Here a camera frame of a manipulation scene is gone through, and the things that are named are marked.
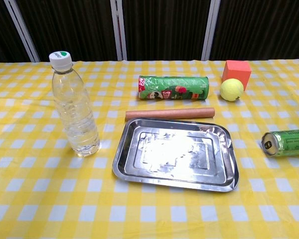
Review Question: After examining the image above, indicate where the transparent plastic water bottle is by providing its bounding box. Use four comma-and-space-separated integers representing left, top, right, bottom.
49, 51, 101, 157

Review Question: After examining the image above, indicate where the rectangular metal tray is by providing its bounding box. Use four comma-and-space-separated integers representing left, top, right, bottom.
112, 118, 240, 192

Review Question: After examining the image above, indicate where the green chips tube can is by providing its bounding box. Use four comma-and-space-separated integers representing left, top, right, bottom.
138, 75, 210, 101

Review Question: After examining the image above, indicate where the yellow tennis ball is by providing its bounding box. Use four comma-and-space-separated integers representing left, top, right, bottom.
220, 78, 244, 102

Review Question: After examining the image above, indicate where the brown wooden rolling stick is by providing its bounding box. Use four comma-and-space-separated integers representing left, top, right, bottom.
125, 107, 216, 122

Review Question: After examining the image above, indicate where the green drink can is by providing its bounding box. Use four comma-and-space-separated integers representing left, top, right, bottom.
261, 128, 299, 157

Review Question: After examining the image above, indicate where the yellow white checkered tablecloth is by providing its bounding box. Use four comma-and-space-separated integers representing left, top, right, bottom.
0, 58, 299, 239

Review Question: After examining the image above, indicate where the orange foam cube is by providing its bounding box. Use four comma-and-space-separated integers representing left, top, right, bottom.
221, 60, 252, 90

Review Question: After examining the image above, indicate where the white metal frame post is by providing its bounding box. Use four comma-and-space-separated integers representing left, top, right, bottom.
201, 0, 221, 61
110, 0, 128, 61
3, 0, 40, 62

